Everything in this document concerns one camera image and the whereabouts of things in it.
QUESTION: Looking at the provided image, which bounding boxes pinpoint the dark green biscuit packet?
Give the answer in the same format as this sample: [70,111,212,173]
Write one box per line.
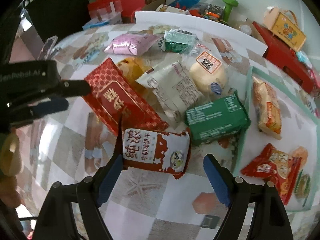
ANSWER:
[185,90,251,147]

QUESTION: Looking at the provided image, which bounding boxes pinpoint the large red box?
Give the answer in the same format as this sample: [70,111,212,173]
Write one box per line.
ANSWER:
[87,0,145,24]

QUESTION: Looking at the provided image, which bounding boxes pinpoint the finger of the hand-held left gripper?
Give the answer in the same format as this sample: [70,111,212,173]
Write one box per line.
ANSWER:
[59,79,92,98]
[11,97,70,128]

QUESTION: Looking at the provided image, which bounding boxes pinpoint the white snack packet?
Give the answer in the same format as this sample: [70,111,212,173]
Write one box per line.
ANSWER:
[136,61,205,128]

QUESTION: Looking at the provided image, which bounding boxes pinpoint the black cabinet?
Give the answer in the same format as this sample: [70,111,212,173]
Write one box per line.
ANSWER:
[22,0,92,63]

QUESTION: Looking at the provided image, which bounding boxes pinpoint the smartphone in clear case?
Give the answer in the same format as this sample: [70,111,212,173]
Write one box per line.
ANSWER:
[37,36,58,60]

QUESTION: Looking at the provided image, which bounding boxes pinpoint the green dumbbell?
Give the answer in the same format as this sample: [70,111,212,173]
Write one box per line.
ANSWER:
[221,0,239,23]

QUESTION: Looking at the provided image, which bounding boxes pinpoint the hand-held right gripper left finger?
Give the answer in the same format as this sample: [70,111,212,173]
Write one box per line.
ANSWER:
[37,152,123,240]

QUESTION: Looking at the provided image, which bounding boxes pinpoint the yellow snack packet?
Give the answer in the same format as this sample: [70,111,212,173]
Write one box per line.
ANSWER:
[116,56,154,88]

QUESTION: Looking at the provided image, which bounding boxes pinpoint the clear plastic boxes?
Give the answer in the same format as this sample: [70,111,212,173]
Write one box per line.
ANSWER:
[82,1,123,30]

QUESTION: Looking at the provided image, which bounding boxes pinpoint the pink snack packet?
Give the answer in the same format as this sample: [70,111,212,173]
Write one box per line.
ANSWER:
[104,32,163,56]

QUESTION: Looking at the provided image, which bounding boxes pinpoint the cream snack box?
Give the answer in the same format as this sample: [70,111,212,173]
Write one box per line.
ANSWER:
[155,4,190,14]

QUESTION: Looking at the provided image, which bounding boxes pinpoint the red and gold snack packet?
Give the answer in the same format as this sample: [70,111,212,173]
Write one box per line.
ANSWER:
[84,57,169,135]

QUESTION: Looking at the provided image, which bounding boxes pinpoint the green striped snack packet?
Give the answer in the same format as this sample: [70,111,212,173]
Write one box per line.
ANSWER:
[294,169,312,207]

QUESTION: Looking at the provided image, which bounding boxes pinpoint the red gift box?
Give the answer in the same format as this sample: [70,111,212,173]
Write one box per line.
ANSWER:
[252,21,320,93]

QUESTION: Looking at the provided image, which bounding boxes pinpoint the red popcorn snack packet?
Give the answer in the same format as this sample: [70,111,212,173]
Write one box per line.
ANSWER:
[241,143,302,205]

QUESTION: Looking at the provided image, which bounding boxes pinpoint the person's left hand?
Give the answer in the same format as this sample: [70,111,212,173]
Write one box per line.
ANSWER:
[0,130,22,208]

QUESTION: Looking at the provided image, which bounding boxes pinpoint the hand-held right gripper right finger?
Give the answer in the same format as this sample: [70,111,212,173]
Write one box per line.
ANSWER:
[203,154,294,240]

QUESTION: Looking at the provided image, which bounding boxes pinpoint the pile of colourful toys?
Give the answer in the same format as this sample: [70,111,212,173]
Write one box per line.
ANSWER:
[189,4,225,22]

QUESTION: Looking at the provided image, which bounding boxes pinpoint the small black card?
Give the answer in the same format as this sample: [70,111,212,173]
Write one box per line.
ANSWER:
[200,215,221,229]

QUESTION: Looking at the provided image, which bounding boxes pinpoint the yellow wooden handbag box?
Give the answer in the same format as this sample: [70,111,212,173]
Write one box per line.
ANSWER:
[264,6,307,52]

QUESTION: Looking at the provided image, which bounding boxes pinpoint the teal-rimmed white cardboard tray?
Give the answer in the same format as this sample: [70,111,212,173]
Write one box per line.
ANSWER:
[231,66,320,212]

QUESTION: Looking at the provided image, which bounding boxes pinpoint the clear bun packet orange label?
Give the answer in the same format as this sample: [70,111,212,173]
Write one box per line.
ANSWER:
[184,51,229,98]

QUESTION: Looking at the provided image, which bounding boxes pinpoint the white round object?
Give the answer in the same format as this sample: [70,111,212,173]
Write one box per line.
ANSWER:
[236,21,252,35]

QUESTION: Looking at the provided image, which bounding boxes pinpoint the red and white biscuit packet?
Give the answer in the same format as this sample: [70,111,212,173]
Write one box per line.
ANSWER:
[121,127,192,179]

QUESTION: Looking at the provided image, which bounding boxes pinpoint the orange cracker packet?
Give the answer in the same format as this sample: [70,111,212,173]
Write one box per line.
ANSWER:
[252,76,283,140]

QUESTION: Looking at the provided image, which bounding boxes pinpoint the mint green snack packet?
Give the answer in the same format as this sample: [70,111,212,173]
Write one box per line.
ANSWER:
[160,29,199,54]

